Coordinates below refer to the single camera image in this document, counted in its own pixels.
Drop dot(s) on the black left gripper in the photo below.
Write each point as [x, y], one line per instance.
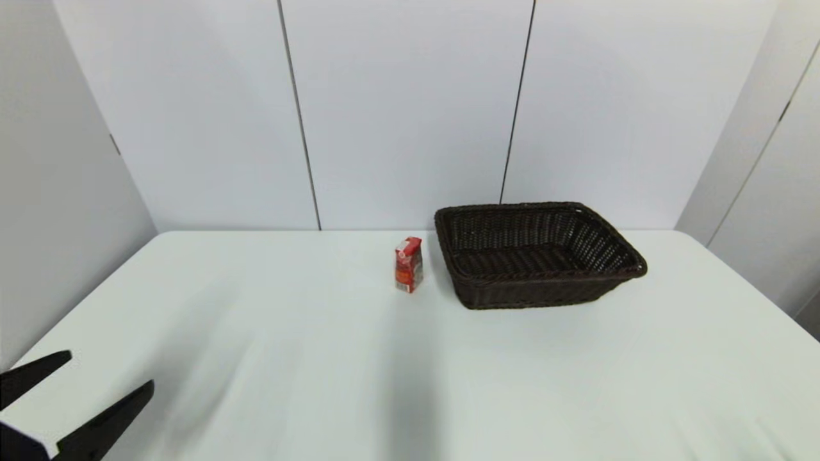
[19, 449]

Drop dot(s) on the red milk carton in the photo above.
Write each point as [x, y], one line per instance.
[409, 269]

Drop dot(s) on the dark brown wicker basket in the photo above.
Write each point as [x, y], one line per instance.
[532, 262]

